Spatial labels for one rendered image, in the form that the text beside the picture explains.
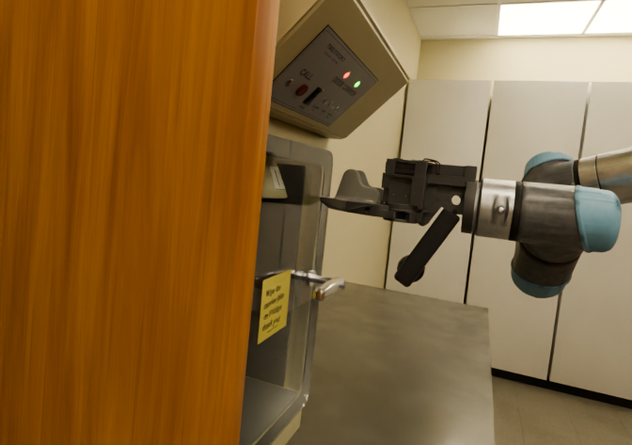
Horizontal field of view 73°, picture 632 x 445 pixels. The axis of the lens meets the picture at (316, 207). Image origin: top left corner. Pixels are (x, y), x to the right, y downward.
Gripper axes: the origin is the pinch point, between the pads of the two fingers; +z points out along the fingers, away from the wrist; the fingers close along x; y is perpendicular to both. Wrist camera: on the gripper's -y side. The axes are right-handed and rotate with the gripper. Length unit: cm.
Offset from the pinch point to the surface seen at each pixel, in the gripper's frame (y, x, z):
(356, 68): 16.1, 13.0, -6.3
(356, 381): -37.1, -25.4, -1.3
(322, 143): 8.9, -1.6, 2.5
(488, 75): 102, -329, -13
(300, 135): 9.1, 6.7, 2.5
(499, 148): 39, -284, -28
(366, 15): 19.1, 19.8, -8.8
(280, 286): -10.2, 11.0, 1.3
